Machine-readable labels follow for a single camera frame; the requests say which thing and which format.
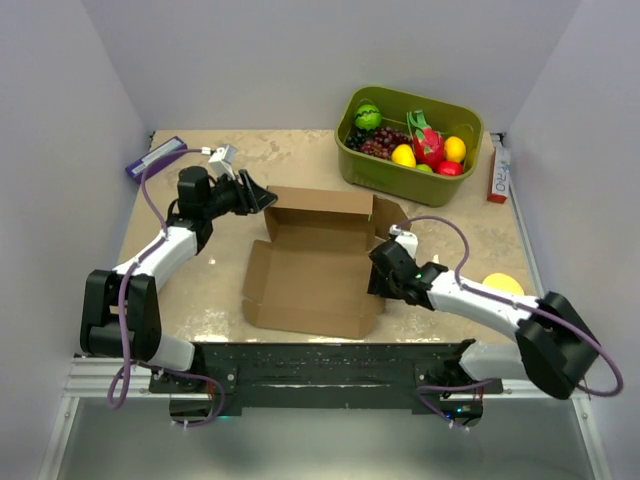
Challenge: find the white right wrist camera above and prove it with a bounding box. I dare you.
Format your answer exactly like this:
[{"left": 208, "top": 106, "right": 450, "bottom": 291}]
[{"left": 389, "top": 225, "right": 419, "bottom": 259}]

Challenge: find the yellow lemon toy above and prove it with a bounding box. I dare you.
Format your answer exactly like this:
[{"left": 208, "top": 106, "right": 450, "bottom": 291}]
[{"left": 391, "top": 144, "right": 417, "bottom": 168}]

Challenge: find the green lime toy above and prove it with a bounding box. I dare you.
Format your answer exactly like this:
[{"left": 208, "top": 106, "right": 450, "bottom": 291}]
[{"left": 416, "top": 164, "right": 434, "bottom": 173}]

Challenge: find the yellow orange fruit toy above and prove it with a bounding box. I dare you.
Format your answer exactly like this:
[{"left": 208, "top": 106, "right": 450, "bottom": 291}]
[{"left": 444, "top": 136, "right": 467, "bottom": 163}]

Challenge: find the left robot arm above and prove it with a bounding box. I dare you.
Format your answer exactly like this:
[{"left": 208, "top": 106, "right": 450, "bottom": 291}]
[{"left": 80, "top": 166, "right": 278, "bottom": 392}]

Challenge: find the dark grape bunch in basket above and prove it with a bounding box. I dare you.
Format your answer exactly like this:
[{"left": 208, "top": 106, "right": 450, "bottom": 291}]
[{"left": 344, "top": 129, "right": 369, "bottom": 151}]

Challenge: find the brown cardboard box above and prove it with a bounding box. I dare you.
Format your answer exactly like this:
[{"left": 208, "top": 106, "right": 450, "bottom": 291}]
[{"left": 242, "top": 186, "right": 407, "bottom": 339}]

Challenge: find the green watermelon toy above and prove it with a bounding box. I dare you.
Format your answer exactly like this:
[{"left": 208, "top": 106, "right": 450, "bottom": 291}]
[{"left": 353, "top": 100, "right": 382, "bottom": 131}]

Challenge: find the red apple toy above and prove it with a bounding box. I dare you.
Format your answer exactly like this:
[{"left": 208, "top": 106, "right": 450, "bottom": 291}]
[{"left": 436, "top": 160, "right": 465, "bottom": 177}]

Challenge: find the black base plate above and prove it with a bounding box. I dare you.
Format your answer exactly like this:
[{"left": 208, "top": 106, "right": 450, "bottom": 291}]
[{"left": 150, "top": 340, "right": 503, "bottom": 426}]

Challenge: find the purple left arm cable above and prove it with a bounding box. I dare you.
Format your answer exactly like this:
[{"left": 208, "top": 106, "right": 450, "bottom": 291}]
[{"left": 107, "top": 147, "right": 227, "bottom": 431}]

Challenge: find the orange round disc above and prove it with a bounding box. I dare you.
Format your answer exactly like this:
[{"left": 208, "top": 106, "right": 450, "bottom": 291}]
[{"left": 482, "top": 272, "right": 525, "bottom": 295}]

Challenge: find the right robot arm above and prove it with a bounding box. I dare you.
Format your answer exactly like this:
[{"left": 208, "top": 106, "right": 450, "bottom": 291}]
[{"left": 369, "top": 240, "right": 600, "bottom": 400}]

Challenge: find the green plastic basket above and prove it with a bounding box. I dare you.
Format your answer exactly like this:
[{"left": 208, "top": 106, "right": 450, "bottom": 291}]
[{"left": 335, "top": 86, "right": 484, "bottom": 207}]

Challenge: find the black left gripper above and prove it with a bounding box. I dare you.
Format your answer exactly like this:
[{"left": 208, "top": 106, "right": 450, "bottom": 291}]
[{"left": 203, "top": 170, "right": 277, "bottom": 220}]

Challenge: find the red white toothpaste box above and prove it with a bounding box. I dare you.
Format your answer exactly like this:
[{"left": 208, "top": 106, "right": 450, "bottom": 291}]
[{"left": 487, "top": 146, "right": 511, "bottom": 204}]

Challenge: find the pink dragon fruit toy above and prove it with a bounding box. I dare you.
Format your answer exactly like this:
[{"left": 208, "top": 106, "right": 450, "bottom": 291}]
[{"left": 406, "top": 110, "right": 445, "bottom": 171}]

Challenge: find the red grape bunch in basket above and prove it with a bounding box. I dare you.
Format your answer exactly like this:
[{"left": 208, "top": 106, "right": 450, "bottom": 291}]
[{"left": 359, "top": 126, "right": 410, "bottom": 160}]

